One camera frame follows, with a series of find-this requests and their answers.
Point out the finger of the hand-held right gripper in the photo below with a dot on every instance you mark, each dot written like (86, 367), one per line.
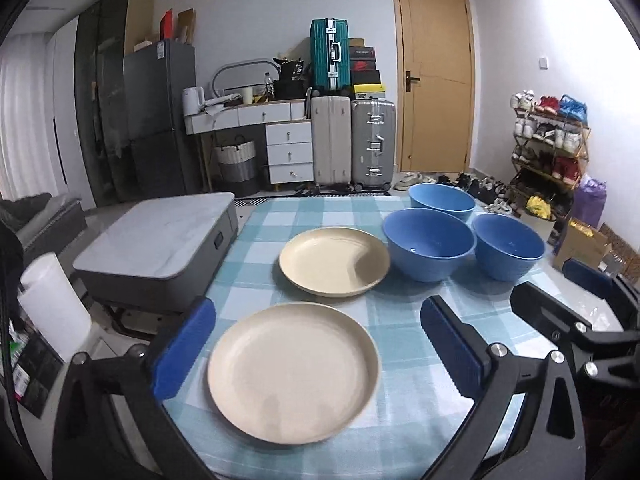
(590, 277)
(542, 310)

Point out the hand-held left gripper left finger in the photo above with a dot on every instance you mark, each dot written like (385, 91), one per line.
(182, 350)

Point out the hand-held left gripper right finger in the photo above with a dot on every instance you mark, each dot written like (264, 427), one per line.
(452, 347)

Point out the blue bowl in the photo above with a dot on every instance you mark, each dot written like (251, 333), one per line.
(425, 255)
(440, 200)
(507, 260)

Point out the cream plate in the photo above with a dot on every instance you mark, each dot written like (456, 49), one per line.
(330, 260)
(292, 375)

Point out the grey flat package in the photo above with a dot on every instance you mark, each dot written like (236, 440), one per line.
(614, 264)

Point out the woven wicker panel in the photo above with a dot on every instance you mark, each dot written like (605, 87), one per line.
(622, 245)

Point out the purple bag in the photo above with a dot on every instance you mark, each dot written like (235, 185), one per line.
(590, 202)

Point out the white bin with yellow bag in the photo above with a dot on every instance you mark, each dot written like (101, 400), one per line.
(540, 207)

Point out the grey marble-top coffee table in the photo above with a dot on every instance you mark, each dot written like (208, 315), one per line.
(155, 240)

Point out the wooden shoe rack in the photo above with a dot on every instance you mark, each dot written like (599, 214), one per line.
(584, 152)

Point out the teal checked tablecloth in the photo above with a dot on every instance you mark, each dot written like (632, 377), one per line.
(260, 240)

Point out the scattered shoes group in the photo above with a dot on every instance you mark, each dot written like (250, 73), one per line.
(475, 190)

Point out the white plastic container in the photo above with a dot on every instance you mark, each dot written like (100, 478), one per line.
(52, 300)

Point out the dark printed bag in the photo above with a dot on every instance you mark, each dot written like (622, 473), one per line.
(35, 370)

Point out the grey white laundry basket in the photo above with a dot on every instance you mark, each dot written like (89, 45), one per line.
(236, 167)

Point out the dark sofa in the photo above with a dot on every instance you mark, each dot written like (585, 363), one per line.
(35, 215)

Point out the silver suitcase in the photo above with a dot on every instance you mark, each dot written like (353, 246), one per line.
(372, 145)

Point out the white drawer cabinet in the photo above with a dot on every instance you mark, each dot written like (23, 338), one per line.
(289, 152)

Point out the white dressing desk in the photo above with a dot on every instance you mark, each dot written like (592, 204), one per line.
(215, 117)

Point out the beige suitcase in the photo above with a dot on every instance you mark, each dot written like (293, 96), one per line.
(330, 140)

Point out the grey refrigerator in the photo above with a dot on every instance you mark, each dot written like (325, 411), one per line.
(160, 110)

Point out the white kettle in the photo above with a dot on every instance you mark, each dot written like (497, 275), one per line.
(192, 102)

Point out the wooden door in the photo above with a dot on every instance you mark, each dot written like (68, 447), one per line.
(432, 85)

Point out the dark glass wardrobe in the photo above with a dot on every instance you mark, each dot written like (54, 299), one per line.
(100, 110)

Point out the white cup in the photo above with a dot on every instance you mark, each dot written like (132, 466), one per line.
(247, 96)

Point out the yellow black shoe box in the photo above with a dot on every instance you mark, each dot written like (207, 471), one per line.
(370, 92)

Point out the arched mirror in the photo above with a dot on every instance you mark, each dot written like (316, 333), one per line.
(240, 77)

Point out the white curtain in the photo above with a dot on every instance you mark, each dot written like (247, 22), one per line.
(25, 120)

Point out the clear plastic bottle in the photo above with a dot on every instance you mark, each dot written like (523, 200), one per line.
(269, 85)

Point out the plain black shoe box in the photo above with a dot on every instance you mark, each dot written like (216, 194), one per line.
(365, 77)

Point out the black bag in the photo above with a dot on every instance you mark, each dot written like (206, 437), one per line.
(292, 80)

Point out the black red shoe box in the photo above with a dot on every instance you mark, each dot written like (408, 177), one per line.
(362, 65)

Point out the black labelled shoe box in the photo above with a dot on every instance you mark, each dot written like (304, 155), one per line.
(361, 52)

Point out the teal suitcase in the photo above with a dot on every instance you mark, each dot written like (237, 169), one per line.
(327, 55)

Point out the brown shoe box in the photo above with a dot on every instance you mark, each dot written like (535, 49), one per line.
(356, 43)

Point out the brown cardboard box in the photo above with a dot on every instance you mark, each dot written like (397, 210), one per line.
(186, 27)

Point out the tan cardboard sheet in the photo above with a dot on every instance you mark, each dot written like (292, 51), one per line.
(139, 15)

